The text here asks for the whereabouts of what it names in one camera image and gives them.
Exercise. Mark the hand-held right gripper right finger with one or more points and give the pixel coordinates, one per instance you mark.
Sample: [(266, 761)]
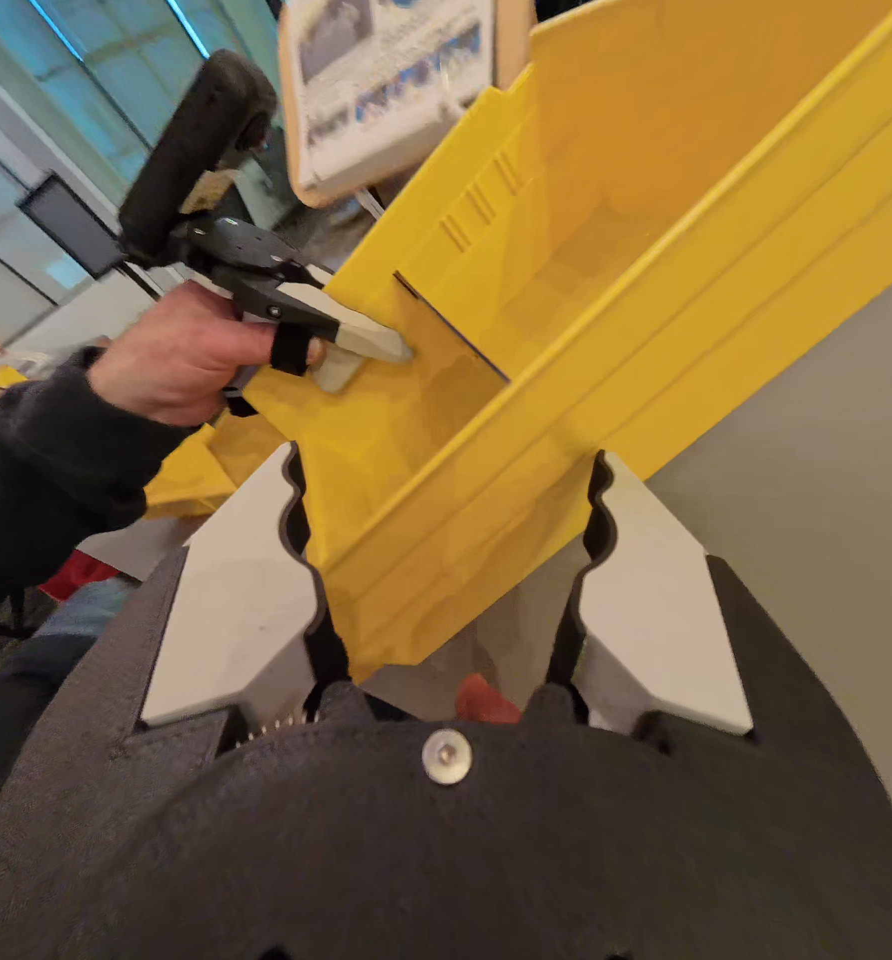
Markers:
[(656, 615)]

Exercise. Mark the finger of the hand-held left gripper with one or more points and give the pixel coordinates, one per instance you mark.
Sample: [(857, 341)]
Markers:
[(356, 334), (339, 371)]

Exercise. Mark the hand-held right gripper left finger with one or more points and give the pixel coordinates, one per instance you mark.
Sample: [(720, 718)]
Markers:
[(235, 615)]

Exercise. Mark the yellow plastic bin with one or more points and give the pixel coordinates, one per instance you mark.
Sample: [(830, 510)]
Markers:
[(641, 225)]

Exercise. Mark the person's left forearm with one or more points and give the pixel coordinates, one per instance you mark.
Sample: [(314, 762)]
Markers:
[(33, 465)]

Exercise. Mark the person's left hand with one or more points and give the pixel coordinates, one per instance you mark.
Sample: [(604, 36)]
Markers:
[(168, 360)]

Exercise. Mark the person's leg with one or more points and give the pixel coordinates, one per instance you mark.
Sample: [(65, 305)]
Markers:
[(78, 615)]

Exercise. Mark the dark flat monitor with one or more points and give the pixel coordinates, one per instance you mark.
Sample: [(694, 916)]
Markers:
[(70, 225)]

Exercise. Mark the red cloth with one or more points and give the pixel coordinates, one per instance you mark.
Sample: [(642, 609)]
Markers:
[(483, 701)]

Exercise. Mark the printed instruction sheet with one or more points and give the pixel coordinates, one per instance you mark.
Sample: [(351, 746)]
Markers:
[(386, 90)]

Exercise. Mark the instruction sheet on wooden board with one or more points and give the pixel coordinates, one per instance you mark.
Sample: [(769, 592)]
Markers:
[(512, 45)]

